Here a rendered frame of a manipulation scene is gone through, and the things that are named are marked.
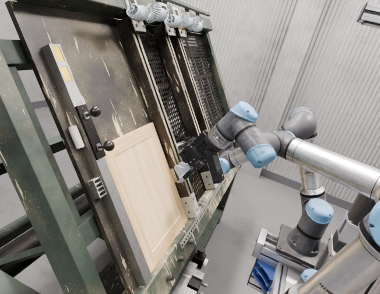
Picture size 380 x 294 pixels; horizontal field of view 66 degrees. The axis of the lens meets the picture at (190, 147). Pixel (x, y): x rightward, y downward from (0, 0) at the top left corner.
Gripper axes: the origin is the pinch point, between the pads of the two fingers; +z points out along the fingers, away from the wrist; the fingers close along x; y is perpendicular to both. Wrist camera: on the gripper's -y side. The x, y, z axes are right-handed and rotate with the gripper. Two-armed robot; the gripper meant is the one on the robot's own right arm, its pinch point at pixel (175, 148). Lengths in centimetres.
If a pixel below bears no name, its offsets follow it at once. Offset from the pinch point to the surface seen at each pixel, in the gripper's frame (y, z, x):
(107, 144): 67, -13, -19
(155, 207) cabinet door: 36.1, 0.3, 17.9
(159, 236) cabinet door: 41, 0, 30
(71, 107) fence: 63, -1, -35
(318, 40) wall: -289, -91, -36
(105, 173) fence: 61, -2, -9
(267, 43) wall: -290, -30, -55
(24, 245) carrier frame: 61, 61, 17
